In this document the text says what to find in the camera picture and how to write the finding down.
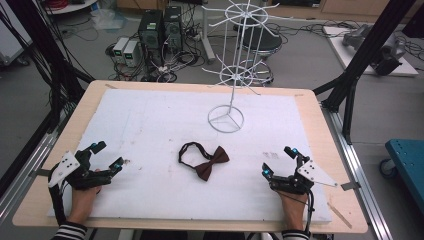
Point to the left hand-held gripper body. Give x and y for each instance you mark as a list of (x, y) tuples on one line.
[(68, 166)]

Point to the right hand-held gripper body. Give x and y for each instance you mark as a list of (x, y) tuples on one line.
[(305, 176)]

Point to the person's right hand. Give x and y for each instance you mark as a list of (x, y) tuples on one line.
[(295, 208)]

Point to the person's left hand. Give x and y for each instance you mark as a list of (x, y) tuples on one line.
[(81, 200)]

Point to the white foam mat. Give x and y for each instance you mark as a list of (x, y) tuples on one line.
[(160, 186)]

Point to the thin wooden stick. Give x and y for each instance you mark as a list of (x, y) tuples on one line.
[(339, 215)]

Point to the brown bow tie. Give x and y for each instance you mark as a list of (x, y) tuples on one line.
[(210, 163)]

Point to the white power supply unit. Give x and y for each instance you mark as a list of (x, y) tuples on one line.
[(120, 49), (130, 53)]

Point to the blue cart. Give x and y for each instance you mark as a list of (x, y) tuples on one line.
[(408, 170)]

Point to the black round stool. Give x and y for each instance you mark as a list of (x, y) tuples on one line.
[(263, 41)]

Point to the large black computer tower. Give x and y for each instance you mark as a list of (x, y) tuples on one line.
[(150, 33)]

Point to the white board with grey device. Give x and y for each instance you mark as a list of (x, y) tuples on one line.
[(376, 50)]

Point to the small black computer tower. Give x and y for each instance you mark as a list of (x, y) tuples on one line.
[(173, 28)]

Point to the grey metal bracket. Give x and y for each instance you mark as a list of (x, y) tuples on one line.
[(350, 186), (39, 172)]

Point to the black metal frame post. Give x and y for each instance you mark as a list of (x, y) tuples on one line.
[(40, 50), (366, 53)]

